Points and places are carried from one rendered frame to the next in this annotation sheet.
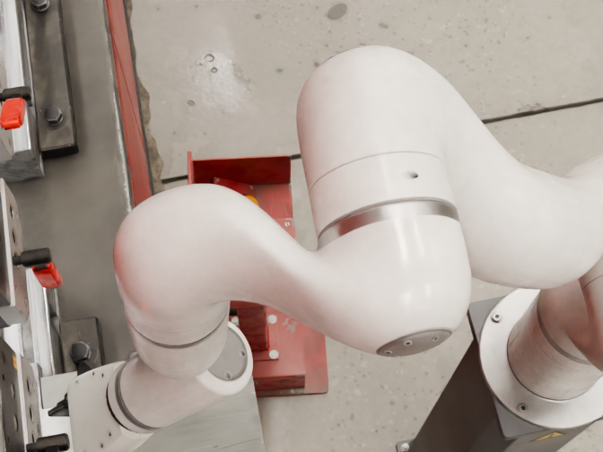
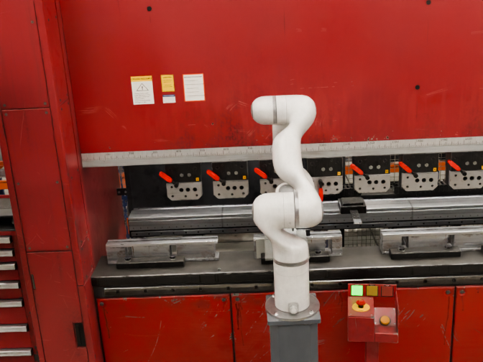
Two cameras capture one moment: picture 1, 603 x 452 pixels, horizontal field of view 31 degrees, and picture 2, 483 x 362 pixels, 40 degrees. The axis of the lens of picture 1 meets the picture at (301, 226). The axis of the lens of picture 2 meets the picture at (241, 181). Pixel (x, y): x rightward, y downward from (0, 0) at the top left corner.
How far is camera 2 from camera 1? 2.44 m
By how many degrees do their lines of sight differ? 77
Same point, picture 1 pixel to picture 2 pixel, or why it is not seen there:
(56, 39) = (433, 251)
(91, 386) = not seen: hidden behind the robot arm
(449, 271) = (261, 100)
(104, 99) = (412, 263)
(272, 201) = (389, 329)
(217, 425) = not seen: hidden behind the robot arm
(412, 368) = not seen: outside the picture
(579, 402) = (273, 307)
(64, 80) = (416, 251)
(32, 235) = (361, 252)
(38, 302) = (330, 235)
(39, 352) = (315, 235)
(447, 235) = (268, 101)
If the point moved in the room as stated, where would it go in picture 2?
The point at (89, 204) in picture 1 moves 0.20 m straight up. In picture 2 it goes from (371, 261) to (371, 218)
